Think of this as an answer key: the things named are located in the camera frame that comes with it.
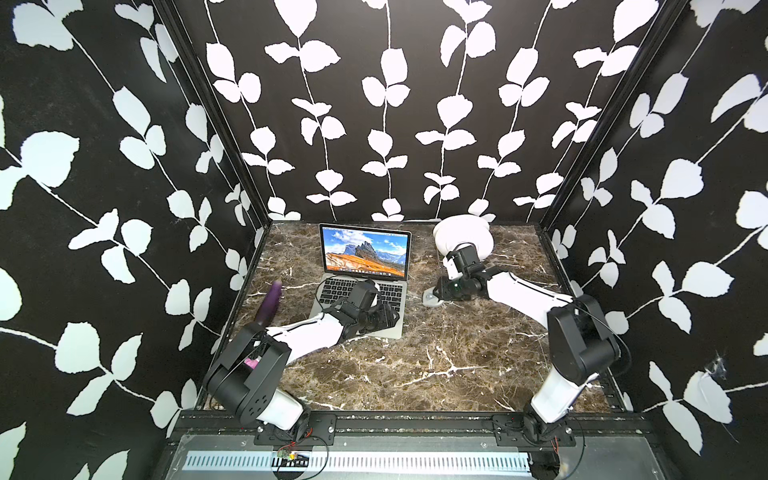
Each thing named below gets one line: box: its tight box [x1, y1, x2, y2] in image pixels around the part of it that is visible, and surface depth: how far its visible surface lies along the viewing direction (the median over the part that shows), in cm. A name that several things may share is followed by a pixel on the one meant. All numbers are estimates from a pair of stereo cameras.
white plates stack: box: [433, 214, 495, 260], surface depth 99 cm
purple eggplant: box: [256, 280, 282, 327], surface depth 96 cm
